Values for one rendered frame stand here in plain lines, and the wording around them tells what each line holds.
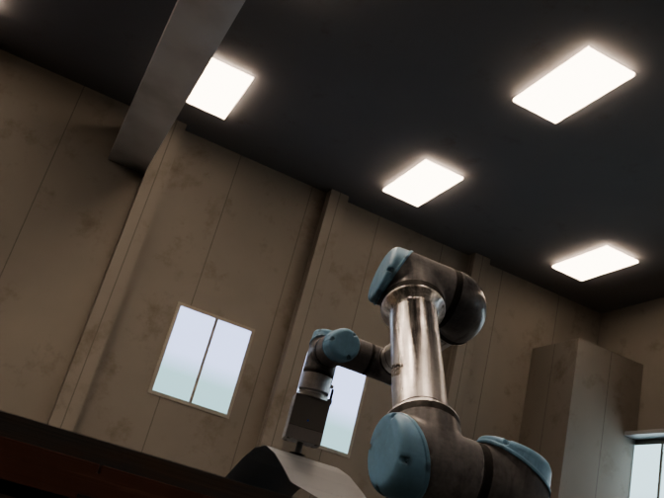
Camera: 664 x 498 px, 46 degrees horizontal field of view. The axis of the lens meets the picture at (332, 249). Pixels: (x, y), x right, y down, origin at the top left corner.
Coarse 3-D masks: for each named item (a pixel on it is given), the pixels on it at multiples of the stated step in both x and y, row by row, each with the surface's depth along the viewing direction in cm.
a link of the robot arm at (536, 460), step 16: (496, 448) 113; (512, 448) 112; (528, 448) 112; (496, 464) 110; (512, 464) 111; (528, 464) 111; (544, 464) 112; (496, 480) 109; (512, 480) 110; (528, 480) 110; (544, 480) 111; (480, 496) 108; (496, 496) 108; (512, 496) 109; (528, 496) 110; (544, 496) 111
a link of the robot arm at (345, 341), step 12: (324, 336) 182; (336, 336) 175; (348, 336) 176; (324, 348) 177; (336, 348) 174; (348, 348) 175; (360, 348) 178; (372, 348) 179; (324, 360) 180; (336, 360) 176; (348, 360) 175; (360, 360) 177; (360, 372) 179
